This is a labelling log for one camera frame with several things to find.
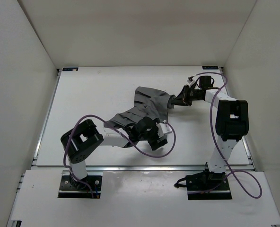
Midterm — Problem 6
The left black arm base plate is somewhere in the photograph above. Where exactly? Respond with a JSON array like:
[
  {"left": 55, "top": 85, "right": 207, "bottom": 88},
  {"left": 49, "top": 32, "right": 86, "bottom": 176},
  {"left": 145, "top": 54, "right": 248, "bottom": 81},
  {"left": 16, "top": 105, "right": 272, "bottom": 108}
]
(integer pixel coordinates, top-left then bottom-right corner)
[{"left": 58, "top": 172, "right": 103, "bottom": 199}]

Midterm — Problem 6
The left blue table label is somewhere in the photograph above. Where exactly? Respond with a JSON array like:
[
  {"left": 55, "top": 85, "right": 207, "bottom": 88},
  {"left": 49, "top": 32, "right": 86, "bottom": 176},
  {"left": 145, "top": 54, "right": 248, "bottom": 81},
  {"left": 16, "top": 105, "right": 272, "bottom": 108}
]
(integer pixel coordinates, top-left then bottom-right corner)
[{"left": 62, "top": 67, "right": 79, "bottom": 71}]

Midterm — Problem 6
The blue table label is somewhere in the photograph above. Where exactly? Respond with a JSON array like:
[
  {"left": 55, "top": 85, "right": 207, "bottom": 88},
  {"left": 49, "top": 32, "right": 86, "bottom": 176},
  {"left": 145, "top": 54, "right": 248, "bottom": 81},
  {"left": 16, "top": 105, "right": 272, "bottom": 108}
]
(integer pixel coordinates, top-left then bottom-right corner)
[
  {"left": 202, "top": 66, "right": 219, "bottom": 70},
  {"left": 62, "top": 67, "right": 79, "bottom": 71}
]

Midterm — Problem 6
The grey pleated skirt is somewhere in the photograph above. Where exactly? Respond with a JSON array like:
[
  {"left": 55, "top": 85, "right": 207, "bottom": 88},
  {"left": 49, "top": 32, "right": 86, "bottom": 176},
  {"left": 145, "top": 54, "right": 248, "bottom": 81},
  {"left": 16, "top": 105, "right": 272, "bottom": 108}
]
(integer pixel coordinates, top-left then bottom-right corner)
[{"left": 104, "top": 86, "right": 176, "bottom": 148}]

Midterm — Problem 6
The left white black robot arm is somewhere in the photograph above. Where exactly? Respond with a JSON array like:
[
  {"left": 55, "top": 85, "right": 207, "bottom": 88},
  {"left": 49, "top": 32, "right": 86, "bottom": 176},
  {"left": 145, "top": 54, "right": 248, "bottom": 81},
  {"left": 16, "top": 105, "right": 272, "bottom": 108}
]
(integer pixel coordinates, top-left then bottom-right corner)
[{"left": 60, "top": 117, "right": 173, "bottom": 191}]

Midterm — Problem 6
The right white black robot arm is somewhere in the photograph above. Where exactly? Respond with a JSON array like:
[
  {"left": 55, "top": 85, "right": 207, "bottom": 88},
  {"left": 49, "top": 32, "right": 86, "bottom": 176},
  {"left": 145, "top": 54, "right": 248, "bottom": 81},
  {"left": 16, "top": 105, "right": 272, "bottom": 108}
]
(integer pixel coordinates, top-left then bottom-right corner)
[{"left": 172, "top": 75, "right": 249, "bottom": 189}]

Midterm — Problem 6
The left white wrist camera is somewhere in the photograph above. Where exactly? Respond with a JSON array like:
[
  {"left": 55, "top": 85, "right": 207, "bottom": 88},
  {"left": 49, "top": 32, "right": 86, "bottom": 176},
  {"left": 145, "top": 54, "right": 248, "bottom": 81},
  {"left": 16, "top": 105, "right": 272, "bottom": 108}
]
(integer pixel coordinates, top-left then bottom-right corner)
[{"left": 157, "top": 121, "right": 172, "bottom": 137}]

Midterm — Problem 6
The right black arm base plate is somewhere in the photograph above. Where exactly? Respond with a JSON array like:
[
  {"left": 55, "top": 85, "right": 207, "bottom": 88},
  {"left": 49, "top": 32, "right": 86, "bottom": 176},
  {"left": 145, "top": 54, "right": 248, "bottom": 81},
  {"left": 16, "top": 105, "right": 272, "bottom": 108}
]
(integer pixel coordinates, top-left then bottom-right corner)
[{"left": 174, "top": 169, "right": 232, "bottom": 201}]

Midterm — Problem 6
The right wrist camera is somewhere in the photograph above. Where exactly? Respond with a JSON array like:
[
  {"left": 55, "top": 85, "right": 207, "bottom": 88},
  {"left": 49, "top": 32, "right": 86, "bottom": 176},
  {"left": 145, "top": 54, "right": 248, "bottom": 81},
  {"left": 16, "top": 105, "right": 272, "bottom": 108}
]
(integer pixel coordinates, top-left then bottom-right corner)
[{"left": 187, "top": 75, "right": 199, "bottom": 87}]

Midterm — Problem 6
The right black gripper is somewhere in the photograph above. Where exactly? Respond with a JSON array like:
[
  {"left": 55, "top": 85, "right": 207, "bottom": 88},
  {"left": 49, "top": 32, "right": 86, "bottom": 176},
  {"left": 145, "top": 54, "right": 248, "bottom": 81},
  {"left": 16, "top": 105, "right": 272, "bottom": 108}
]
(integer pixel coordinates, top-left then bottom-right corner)
[{"left": 171, "top": 85, "right": 202, "bottom": 107}]

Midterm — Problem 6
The right blue table label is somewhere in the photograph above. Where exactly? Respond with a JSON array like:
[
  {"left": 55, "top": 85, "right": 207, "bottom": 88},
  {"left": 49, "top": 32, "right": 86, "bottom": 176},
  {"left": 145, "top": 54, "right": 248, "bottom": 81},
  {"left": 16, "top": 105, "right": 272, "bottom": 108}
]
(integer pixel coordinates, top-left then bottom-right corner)
[{"left": 202, "top": 66, "right": 219, "bottom": 70}]

